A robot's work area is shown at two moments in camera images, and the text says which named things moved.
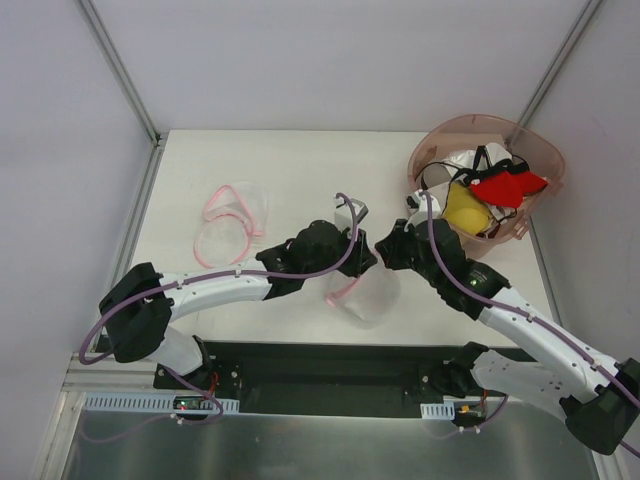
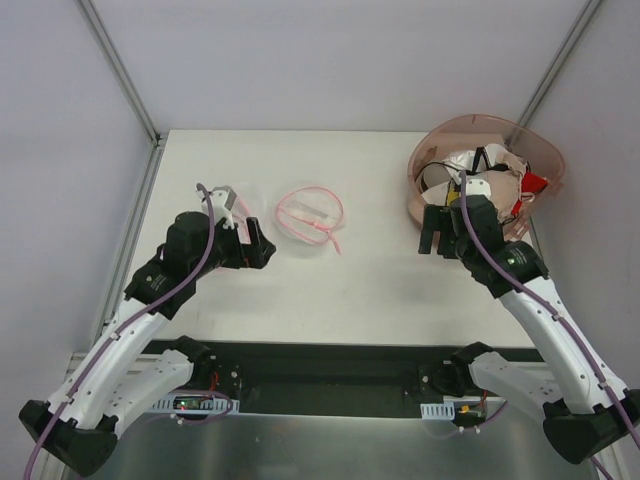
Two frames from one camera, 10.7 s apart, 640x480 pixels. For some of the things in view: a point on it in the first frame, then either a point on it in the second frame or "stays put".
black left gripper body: (357, 254) -> (245, 248)
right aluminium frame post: (569, 45) stays put
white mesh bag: (366, 299) -> (310, 215)
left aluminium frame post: (159, 139) stays put
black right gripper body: (395, 245) -> (441, 220)
